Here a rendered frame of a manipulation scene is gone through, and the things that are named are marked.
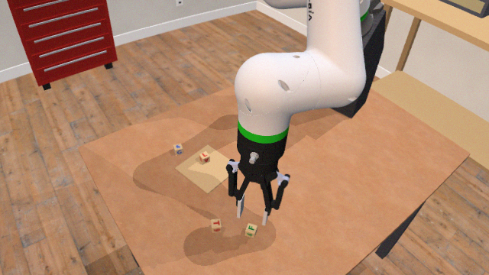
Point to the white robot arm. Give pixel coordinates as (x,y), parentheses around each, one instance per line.
(271,87)

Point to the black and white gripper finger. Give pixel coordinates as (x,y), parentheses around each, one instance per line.
(239,194)
(269,201)

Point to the tan square mat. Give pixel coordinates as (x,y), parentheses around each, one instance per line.
(206,176)

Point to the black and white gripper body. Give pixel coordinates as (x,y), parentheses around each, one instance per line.
(259,169)

